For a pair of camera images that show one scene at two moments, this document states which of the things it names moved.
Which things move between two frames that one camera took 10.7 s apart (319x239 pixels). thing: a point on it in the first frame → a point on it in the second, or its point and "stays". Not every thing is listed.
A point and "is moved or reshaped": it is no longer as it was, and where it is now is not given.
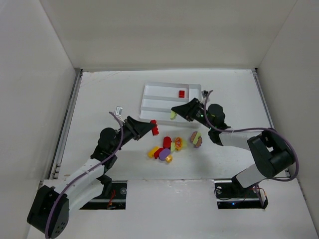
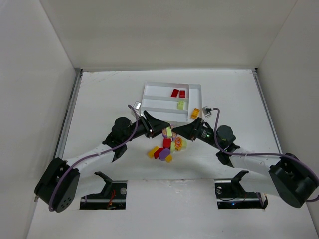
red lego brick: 155,130 is moved or reshaped
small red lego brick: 181,93 stays
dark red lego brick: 156,154 stays
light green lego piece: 173,115 is moved or reshaped
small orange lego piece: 169,159 stays
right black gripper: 192,111 → 197,129
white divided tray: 159,98 stays
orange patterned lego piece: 178,144 stays
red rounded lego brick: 167,141 stays
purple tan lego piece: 200,141 → 168,133
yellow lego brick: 150,153 stays
